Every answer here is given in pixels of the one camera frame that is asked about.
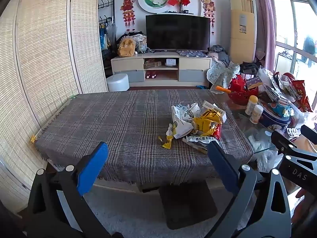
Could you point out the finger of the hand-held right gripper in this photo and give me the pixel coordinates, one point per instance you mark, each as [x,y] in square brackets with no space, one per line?
[282,141]
[309,132]

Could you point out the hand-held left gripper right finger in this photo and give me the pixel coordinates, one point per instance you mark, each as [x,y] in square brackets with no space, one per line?
[223,168]

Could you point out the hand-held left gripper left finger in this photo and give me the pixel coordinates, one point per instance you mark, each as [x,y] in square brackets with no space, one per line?
[92,168]

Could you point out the red candy wrapper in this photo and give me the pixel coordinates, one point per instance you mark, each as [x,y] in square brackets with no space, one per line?
[218,132]

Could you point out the white squeezed tube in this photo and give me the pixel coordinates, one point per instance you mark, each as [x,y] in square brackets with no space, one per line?
[200,139]

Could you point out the dark grey waste bin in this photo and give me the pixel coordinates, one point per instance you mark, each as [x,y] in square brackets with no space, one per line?
[188,203]

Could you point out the white carton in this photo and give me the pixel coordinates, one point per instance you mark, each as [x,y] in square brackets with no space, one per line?
[180,127]

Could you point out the white box with yellow stripe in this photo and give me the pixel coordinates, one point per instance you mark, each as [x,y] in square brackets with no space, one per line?
[215,109]

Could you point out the small yellow wrapper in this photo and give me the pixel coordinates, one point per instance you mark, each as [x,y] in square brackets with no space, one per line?
[167,141]

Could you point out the silver blister pack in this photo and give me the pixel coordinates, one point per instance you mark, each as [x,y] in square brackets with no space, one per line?
[292,132]

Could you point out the white plastic bags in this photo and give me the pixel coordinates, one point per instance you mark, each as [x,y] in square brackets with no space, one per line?
[266,156]

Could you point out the red snack bag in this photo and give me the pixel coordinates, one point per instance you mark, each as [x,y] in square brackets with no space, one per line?
[301,91]

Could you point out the grey plaid tablecloth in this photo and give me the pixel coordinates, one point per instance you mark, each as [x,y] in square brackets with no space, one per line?
[111,129]

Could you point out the heap of foil packets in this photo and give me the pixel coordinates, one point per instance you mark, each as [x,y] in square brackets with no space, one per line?
[275,84]

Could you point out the white fluffy rug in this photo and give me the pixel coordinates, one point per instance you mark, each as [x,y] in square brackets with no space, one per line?
[133,210]

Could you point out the red woven basket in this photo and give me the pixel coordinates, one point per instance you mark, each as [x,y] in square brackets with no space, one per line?
[239,94]

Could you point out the dark blue box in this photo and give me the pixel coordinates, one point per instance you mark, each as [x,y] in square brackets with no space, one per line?
[253,82]

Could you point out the small yellow tassel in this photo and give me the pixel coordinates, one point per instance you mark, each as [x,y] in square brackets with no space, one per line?
[33,139]

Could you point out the black bag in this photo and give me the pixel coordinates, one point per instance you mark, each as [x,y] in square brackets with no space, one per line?
[249,68]

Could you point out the white round stool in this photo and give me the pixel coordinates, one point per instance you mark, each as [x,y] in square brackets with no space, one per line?
[117,81]

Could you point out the clear crumpled plastic bag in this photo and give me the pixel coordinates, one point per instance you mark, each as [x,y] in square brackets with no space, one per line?
[221,74]

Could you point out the heap of dark clothes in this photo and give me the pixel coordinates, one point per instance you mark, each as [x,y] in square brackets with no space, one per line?
[220,54]

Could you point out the large window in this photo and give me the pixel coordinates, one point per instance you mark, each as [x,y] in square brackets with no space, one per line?
[294,24]

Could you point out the red slippers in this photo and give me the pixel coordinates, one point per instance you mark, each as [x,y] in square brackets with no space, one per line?
[150,74]

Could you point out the beige television cabinet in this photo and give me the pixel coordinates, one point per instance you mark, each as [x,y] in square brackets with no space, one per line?
[127,63]

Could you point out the small white device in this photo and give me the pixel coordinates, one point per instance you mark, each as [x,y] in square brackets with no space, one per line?
[171,62]

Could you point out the beige standing air conditioner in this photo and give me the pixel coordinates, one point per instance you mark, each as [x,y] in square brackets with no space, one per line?
[242,29]

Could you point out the dark patterned cloth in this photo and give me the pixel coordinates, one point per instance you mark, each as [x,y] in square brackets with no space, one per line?
[192,53]

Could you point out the brown cardboard box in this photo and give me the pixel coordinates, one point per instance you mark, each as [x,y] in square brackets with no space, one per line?
[151,64]

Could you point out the pink curtain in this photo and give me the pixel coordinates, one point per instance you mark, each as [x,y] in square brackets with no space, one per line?
[266,17]

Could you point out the bamboo folding screen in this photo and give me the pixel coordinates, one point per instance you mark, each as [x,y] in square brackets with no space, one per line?
[44,54]

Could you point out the yellow backpack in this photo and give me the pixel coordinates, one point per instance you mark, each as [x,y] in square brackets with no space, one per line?
[125,47]

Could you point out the blue hanging bag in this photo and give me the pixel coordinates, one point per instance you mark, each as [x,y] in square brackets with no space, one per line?
[103,38]

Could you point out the black flat television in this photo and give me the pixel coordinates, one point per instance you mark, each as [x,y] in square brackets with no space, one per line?
[177,32]

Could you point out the red fish hanging ornament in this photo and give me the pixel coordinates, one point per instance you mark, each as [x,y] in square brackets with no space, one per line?
[208,8]
[128,7]

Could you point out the black coat rack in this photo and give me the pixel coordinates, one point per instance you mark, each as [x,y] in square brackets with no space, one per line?
[113,2]

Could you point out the flower and flag bouquet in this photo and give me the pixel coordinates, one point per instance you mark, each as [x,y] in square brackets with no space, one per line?
[182,1]

